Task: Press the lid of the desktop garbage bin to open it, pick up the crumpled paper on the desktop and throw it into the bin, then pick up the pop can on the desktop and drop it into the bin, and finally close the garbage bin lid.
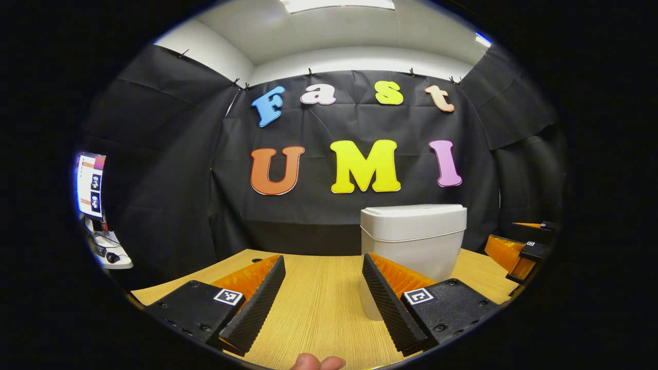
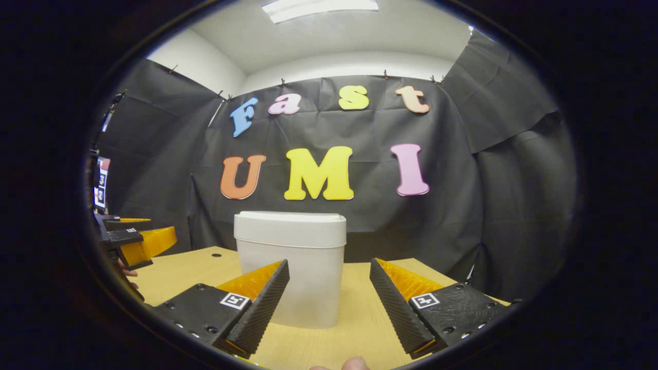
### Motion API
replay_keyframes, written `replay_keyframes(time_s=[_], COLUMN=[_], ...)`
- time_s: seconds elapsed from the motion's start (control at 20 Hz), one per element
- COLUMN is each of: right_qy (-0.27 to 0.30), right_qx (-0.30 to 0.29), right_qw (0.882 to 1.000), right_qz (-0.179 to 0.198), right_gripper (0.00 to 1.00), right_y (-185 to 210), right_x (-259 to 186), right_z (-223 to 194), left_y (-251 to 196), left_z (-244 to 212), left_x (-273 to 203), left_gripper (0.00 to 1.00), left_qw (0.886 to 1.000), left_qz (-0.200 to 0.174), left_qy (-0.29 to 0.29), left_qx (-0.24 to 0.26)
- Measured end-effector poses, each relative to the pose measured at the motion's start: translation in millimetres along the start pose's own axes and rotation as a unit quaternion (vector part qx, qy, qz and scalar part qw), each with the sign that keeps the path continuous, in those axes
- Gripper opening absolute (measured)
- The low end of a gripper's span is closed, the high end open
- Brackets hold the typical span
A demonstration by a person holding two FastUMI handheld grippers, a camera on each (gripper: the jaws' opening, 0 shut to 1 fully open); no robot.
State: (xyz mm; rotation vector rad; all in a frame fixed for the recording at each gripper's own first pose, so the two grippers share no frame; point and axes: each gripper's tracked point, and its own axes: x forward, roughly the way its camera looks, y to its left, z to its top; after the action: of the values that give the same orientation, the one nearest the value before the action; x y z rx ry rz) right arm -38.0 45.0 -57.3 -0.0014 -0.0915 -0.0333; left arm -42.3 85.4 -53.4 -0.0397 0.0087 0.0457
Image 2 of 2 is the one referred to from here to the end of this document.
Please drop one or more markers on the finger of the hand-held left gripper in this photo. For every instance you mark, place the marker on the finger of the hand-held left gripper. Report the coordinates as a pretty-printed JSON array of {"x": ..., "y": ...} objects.
[
  {"x": 128, "y": 226},
  {"x": 123, "y": 237}
]

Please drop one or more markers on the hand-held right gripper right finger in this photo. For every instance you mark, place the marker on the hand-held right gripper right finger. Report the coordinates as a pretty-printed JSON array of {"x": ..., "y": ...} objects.
[{"x": 396, "y": 311}]

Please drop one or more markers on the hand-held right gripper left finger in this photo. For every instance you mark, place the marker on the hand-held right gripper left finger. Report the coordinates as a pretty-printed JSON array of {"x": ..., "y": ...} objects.
[{"x": 259, "y": 313}]

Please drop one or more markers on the white desktop garbage bin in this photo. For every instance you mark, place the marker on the white desktop garbage bin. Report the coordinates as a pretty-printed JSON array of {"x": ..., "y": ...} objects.
[{"x": 293, "y": 236}]

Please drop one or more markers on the wooden desktop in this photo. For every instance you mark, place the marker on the wooden desktop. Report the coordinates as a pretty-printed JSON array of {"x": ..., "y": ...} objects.
[{"x": 354, "y": 308}]

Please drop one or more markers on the computer monitor screen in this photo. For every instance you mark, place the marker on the computer monitor screen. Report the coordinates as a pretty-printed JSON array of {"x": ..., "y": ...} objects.
[{"x": 102, "y": 185}]

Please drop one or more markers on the black backdrop cloth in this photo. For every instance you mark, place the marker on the black backdrop cloth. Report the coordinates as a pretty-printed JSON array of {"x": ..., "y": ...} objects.
[{"x": 452, "y": 231}]

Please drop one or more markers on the grey metal bar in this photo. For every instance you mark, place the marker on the grey metal bar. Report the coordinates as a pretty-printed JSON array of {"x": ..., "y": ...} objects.
[{"x": 108, "y": 122}]

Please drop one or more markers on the long ceiling light panel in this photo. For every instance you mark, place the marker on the long ceiling light panel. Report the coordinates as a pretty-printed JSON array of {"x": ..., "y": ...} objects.
[{"x": 318, "y": 7}]

